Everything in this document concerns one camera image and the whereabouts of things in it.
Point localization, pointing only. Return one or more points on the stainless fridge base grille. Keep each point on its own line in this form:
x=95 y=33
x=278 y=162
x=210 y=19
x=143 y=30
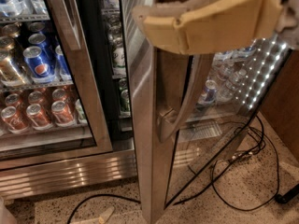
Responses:
x=67 y=174

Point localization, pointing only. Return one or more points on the blue pepsi can front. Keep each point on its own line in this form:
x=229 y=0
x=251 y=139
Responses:
x=40 y=65

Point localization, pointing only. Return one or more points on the glass fridge door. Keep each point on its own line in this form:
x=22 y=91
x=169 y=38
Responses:
x=176 y=138
x=50 y=105

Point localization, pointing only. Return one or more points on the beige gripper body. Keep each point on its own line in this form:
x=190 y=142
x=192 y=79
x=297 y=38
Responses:
x=291 y=11

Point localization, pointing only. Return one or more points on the clear water bottle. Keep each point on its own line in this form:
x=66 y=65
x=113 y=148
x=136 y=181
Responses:
x=228 y=89

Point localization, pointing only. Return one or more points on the white green can left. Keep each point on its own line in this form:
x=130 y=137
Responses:
x=118 y=59

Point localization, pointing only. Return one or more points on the red coke can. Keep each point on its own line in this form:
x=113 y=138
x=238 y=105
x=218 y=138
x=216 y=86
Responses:
x=63 y=114
x=14 y=119
x=39 y=117

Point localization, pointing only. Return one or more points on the gold can front left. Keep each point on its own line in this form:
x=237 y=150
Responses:
x=12 y=70

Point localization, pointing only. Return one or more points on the red coke can middle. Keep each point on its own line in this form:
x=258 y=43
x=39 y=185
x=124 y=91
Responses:
x=39 y=117

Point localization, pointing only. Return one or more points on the red coke can right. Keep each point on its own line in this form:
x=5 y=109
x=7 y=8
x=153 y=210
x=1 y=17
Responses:
x=63 y=114

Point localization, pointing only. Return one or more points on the small tan floor object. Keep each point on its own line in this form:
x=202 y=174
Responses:
x=104 y=217

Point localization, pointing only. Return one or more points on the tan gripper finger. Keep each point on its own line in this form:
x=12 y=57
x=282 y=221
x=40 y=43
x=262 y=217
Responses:
x=206 y=26

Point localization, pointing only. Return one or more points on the red coke can left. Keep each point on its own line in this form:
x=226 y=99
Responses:
x=14 y=119

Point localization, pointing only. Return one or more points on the blue can right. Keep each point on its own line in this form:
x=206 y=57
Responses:
x=207 y=96

